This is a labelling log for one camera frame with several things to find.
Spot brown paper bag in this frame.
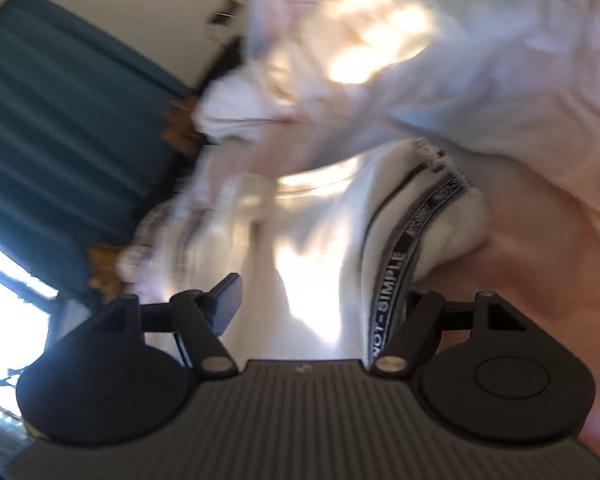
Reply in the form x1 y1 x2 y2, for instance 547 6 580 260
160 97 206 153

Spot pink white duvet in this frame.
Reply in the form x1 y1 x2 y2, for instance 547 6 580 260
190 0 600 241

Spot mustard yellow garment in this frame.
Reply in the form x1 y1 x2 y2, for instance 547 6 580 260
87 242 123 293

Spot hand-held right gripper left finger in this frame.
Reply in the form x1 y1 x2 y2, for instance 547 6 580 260
92 273 243 377

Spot window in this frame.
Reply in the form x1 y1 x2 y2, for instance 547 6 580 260
0 232 61 426

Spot white pants with striped tape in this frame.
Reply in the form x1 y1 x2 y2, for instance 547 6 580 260
115 137 491 366

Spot pink bed sheet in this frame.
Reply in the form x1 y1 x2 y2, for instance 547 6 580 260
415 160 600 461

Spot teal curtain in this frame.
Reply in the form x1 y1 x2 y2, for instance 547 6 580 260
0 0 196 293

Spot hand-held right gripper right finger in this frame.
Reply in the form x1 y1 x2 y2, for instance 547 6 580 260
370 290 528 377

